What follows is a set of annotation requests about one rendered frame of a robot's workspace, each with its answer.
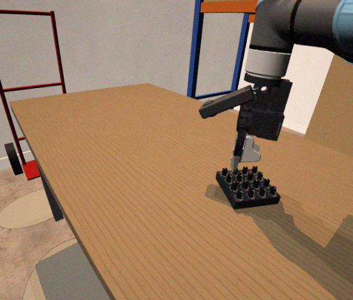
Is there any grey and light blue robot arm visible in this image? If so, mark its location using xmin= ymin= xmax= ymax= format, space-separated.
xmin=199 ymin=0 xmax=353 ymax=119

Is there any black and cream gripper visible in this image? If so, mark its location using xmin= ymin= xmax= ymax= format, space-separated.
xmin=231 ymin=72 xmax=293 ymax=174

